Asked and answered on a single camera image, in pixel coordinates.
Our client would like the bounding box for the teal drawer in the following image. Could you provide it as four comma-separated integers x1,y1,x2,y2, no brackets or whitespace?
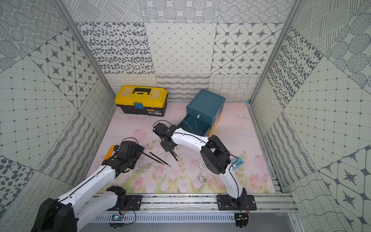
178,114,211,136

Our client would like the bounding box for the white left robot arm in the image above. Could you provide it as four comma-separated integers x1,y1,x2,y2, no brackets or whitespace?
31,141,144,232

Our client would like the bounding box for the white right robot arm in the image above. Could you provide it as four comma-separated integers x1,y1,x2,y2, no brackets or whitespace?
153,122,247,206

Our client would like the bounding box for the teal drawer cabinet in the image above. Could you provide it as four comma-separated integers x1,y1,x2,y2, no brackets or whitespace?
186,89,226,125

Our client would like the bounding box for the yellow bottom drawer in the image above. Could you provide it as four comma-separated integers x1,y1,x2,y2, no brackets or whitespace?
208,114,221,136

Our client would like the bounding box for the orange utility knife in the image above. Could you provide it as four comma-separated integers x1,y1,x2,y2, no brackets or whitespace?
104,145,115,160

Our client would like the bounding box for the black pencil gold end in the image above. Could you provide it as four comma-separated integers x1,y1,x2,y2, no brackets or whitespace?
149,152,172,167

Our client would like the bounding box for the black pencil left pair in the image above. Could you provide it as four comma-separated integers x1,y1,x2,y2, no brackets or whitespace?
142,152,165,165

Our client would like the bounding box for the yellow black plastic toolbox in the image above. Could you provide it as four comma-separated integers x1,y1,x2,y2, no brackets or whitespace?
115,85,168,117

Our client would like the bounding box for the teal power strip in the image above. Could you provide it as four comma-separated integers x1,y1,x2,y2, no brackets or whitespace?
231,157,244,170

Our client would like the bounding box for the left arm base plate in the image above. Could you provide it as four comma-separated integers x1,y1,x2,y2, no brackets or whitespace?
123,195,143,211

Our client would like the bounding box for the white power cable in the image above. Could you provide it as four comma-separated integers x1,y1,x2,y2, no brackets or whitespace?
196,159,212,183

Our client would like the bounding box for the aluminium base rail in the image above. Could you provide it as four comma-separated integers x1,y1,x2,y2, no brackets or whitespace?
92,193,298,224

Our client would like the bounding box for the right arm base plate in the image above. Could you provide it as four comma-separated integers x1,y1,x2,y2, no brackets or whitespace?
215,194,257,211

